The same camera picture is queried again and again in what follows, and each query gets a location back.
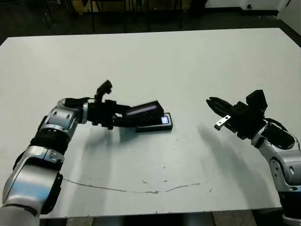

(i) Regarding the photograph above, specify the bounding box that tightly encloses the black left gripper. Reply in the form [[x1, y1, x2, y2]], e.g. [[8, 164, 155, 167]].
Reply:
[[88, 100, 136, 130]]

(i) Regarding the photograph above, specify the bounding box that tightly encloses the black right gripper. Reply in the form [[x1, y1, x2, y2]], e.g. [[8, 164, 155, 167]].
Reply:
[[206, 97, 268, 139]]

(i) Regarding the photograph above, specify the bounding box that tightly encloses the black box with white insert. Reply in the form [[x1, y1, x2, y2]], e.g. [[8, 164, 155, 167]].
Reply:
[[135, 113, 174, 134]]

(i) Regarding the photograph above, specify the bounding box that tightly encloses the black waste bin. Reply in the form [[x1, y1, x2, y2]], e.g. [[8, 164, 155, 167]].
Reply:
[[189, 0, 209, 19]]

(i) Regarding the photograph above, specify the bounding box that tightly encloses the grey robot lower body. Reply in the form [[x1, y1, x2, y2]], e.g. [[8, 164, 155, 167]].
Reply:
[[93, 211, 214, 226]]

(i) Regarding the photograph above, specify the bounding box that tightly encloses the wooden shipping crate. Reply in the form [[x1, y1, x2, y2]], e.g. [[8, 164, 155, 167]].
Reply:
[[71, 0, 92, 12]]

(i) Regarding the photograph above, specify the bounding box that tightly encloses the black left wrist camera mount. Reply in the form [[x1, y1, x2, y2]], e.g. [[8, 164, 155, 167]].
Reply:
[[95, 80, 113, 102]]

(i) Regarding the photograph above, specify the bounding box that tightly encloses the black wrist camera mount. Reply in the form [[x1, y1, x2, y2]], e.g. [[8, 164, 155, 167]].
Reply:
[[95, 80, 113, 102], [246, 89, 268, 115]]

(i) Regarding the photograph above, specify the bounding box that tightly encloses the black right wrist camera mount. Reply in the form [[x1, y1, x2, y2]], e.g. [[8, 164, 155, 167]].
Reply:
[[246, 89, 268, 115]]

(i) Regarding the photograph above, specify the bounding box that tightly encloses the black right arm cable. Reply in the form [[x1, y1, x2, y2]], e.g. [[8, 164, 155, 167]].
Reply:
[[263, 117, 289, 132]]

